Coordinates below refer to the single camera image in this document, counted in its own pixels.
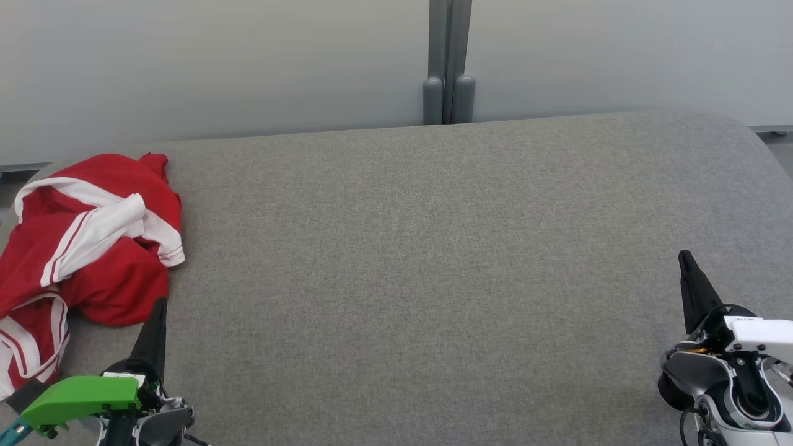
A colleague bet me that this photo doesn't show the grey metal partition post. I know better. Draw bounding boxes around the grey metal partition post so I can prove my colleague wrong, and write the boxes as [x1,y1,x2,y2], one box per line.
[450,0,477,124]
[423,0,450,125]

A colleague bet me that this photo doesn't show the teal left camera connector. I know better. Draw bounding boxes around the teal left camera connector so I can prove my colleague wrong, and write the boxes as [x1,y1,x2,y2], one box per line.
[0,416,33,445]

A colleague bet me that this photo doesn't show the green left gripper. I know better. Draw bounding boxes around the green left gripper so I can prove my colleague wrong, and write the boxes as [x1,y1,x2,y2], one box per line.
[22,299,169,435]

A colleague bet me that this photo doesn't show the red Bulls 23 jersey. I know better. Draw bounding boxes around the red Bulls 23 jersey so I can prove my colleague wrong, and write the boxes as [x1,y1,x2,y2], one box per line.
[0,153,184,401]

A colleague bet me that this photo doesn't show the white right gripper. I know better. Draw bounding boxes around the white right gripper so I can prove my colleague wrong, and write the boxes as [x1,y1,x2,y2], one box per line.
[678,250,793,367]

